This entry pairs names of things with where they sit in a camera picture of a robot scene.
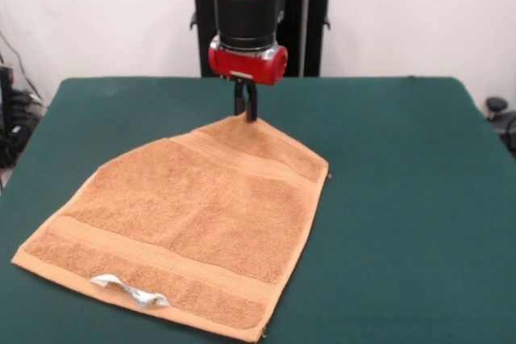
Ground black office chair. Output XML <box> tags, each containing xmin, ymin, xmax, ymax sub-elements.
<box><xmin>485</xmin><ymin>96</ymin><xmax>516</xmax><ymax>160</ymax></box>

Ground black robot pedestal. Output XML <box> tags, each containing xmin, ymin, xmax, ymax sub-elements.
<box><xmin>176</xmin><ymin>0</ymin><xmax>348</xmax><ymax>78</ymax></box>

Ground orange terry towel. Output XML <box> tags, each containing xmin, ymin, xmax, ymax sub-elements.
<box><xmin>10</xmin><ymin>113</ymin><xmax>331</xmax><ymax>342</ymax></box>

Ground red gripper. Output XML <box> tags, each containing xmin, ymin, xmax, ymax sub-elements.
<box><xmin>207</xmin><ymin>44</ymin><xmax>289</xmax><ymax>123</ymax></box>

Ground dark green table cloth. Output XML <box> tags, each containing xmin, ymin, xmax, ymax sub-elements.
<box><xmin>0</xmin><ymin>75</ymin><xmax>516</xmax><ymax>344</ymax></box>

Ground black cable bundle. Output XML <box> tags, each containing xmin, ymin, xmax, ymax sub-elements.
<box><xmin>8</xmin><ymin>89</ymin><xmax>46</xmax><ymax>147</ymax></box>

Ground black electronics box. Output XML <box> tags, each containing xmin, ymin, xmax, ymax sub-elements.
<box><xmin>0</xmin><ymin>64</ymin><xmax>15</xmax><ymax>168</ymax></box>

